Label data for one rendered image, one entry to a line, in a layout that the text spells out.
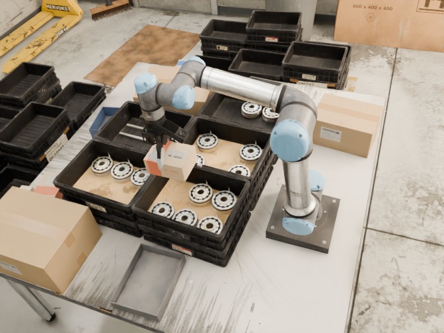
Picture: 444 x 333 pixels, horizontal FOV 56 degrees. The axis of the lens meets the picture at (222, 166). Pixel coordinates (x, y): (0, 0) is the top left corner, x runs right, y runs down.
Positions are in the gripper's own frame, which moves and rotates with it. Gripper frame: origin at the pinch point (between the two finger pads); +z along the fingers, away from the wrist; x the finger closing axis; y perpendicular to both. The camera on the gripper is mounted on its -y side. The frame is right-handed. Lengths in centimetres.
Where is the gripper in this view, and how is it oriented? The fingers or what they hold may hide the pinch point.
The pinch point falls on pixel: (170, 156)
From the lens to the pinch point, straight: 159.5
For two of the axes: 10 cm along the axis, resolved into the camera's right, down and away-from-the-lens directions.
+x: -3.5, 7.0, -6.2
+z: 1.0, 6.9, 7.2
